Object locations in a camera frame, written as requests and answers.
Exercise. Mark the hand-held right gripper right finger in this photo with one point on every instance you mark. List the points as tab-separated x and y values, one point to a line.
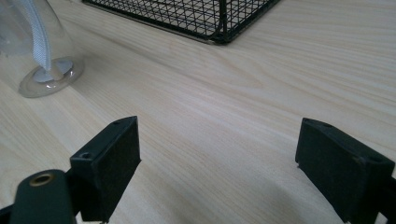
339	165

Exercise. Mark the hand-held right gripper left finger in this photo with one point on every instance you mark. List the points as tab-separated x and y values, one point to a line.
106	161

